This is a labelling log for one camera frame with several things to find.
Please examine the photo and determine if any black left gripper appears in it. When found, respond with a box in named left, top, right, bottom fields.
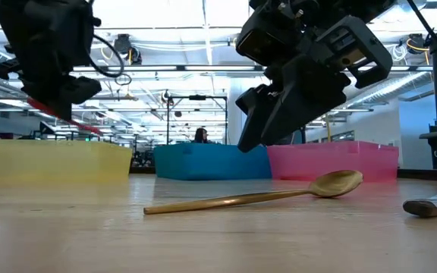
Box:
left=0, top=0, right=102, bottom=122

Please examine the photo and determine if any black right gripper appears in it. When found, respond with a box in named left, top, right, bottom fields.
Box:
left=236, top=5, right=351, bottom=153

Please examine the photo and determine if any red silicone spatula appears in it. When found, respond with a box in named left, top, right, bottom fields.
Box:
left=26, top=97, right=102, bottom=137

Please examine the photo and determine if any gold metal spoon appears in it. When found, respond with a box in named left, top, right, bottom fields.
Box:
left=143, top=169, right=365, bottom=215

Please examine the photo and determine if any brown wooden spoon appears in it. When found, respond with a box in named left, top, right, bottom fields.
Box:
left=402, top=188, right=437, bottom=218

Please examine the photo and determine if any black monitor box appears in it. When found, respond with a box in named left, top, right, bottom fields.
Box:
left=288, top=126, right=307, bottom=145

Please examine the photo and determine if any white building pillar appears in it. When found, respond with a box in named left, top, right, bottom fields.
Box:
left=227, top=77, right=258, bottom=147

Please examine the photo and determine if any yellow plastic bin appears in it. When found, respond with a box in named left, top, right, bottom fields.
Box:
left=0, top=139, right=133, bottom=182

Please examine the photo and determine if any pink plastic bin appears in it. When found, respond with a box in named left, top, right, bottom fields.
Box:
left=266, top=141, right=400, bottom=184

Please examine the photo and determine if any long ceiling light bar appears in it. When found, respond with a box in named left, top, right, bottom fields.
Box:
left=70, top=65, right=435, bottom=73

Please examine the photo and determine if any person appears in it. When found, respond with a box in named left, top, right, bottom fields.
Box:
left=193, top=127, right=209, bottom=145

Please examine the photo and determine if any blue plastic bin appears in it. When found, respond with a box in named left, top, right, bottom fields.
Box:
left=153, top=143, right=272, bottom=180

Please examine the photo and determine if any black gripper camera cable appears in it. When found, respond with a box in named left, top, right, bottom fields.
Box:
left=88, top=33, right=126, bottom=86

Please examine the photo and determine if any black ceiling cord reel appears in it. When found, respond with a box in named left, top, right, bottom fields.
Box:
left=407, top=33, right=431, bottom=54
left=112, top=33, right=143, bottom=66

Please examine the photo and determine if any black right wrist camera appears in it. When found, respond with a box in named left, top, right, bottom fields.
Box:
left=315, top=15, right=394, bottom=90

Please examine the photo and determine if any black aluminium table frame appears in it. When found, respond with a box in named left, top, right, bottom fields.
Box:
left=0, top=165, right=437, bottom=182

